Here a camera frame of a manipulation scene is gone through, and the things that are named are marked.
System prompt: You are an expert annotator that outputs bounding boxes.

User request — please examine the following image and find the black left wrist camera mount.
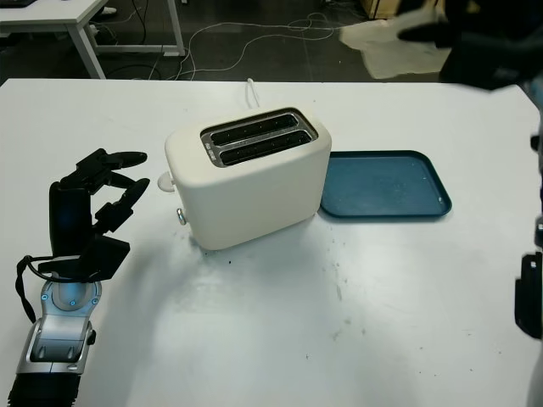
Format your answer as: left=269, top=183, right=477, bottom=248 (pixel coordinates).
left=80, top=235, right=131, bottom=282

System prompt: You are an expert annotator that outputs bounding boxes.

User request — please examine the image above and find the white bread slice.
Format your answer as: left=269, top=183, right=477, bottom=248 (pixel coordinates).
left=339, top=10, right=453, bottom=81

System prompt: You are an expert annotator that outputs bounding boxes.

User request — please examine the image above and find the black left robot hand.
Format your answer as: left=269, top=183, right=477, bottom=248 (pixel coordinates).
left=37, top=148, right=150, bottom=283

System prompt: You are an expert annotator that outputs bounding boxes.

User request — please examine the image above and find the white toaster power cord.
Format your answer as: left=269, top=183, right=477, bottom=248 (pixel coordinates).
left=244, top=78, right=263, bottom=110

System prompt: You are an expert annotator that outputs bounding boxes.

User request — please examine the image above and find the dark blue plastic tray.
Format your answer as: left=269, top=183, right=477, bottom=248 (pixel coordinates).
left=318, top=148, right=454, bottom=221

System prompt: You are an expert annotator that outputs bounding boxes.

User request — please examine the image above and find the white floor cable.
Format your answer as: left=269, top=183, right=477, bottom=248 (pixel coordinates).
left=167, top=11, right=353, bottom=81

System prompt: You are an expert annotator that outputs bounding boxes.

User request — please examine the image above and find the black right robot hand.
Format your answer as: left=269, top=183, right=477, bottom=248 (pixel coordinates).
left=396, top=0, right=543, bottom=92

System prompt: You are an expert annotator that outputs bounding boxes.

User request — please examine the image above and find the cream white toaster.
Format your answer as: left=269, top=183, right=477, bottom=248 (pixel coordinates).
left=164, top=105, right=333, bottom=251

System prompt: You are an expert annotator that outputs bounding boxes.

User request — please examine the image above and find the white toaster lever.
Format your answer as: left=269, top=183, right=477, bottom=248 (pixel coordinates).
left=156, top=171, right=178, bottom=192

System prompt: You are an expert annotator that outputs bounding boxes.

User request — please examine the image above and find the white desk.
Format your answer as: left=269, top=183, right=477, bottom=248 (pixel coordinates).
left=0, top=0, right=188, bottom=81

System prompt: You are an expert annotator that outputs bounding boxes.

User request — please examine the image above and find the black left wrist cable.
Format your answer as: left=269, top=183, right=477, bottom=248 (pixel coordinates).
left=14, top=254, right=59, bottom=323

